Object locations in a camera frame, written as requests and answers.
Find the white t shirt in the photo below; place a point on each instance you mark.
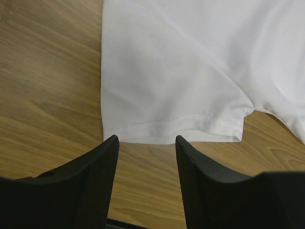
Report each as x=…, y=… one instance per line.
x=197, y=68

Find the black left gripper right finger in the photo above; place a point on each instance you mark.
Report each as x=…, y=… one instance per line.
x=217, y=197

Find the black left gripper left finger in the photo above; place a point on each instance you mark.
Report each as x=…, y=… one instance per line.
x=75, y=195

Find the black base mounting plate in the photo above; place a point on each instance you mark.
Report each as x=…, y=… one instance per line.
x=116, y=224

